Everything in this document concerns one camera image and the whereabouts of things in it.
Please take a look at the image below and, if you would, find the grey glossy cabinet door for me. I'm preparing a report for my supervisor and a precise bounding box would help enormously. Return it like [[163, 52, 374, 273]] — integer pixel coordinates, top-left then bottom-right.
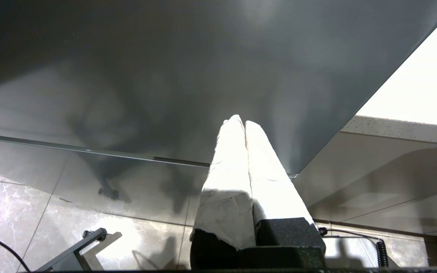
[[0, 0, 437, 179]]

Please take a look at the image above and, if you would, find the black coiled cable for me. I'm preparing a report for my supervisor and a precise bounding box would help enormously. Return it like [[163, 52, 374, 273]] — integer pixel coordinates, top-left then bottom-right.
[[317, 227, 390, 268]]

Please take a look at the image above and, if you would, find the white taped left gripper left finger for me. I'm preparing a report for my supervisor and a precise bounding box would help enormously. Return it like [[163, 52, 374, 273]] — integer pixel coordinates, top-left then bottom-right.
[[190, 115, 257, 270]]

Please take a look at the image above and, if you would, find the thin black cable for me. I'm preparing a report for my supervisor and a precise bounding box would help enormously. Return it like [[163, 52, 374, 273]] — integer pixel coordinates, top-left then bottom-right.
[[0, 229, 31, 273]]

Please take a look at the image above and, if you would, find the beige base cabinet front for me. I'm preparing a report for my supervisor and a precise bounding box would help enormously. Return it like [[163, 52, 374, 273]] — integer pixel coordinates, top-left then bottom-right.
[[294, 131, 437, 237]]

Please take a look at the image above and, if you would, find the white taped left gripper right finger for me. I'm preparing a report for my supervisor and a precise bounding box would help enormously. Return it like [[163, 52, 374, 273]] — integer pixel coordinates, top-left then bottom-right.
[[245, 121, 326, 251]]

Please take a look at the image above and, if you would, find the grey metal stand leg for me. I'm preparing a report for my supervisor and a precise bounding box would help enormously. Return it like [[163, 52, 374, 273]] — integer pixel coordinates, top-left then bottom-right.
[[35, 227, 107, 272]]

